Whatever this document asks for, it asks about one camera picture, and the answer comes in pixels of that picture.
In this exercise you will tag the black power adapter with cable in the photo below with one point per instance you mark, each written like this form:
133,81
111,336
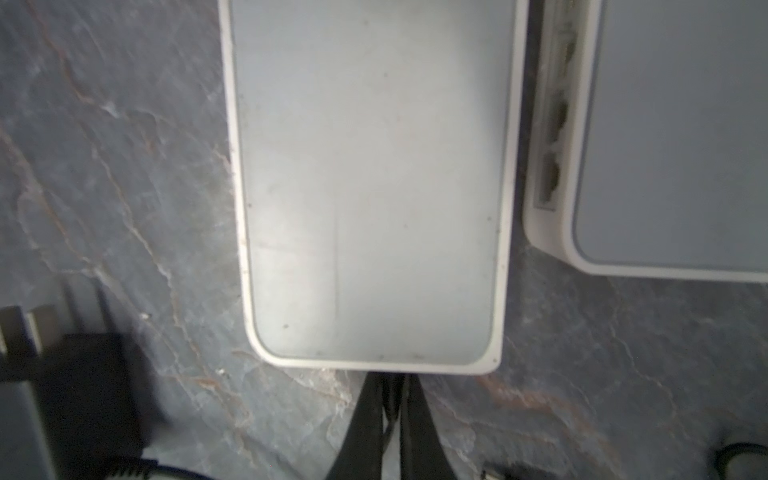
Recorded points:
392,386

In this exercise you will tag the upper white network switch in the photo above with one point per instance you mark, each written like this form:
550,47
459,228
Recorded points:
648,146

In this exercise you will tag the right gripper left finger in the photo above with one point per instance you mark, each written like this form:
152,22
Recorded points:
360,456

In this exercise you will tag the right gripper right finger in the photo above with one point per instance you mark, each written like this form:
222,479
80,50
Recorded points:
422,456

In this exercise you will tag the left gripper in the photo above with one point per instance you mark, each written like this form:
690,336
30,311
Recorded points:
67,410

